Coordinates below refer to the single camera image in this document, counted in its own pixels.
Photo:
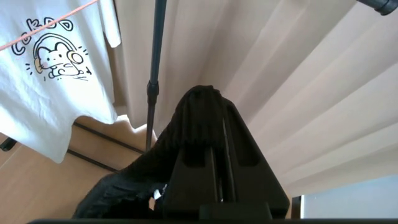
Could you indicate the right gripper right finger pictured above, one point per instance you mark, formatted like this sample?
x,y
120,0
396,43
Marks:
x,y
255,183

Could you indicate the beige curtain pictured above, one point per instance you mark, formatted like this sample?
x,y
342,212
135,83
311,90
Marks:
x,y
280,77

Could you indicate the pink clothes hanger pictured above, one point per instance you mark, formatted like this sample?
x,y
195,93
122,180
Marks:
x,y
46,26

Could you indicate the black knit garment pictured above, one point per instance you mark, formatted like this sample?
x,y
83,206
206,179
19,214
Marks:
x,y
140,180

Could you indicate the white printed t-shirt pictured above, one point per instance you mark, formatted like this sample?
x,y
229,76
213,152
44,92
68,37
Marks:
x,y
62,102

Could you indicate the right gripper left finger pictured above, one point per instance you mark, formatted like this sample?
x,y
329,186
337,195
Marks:
x,y
189,186

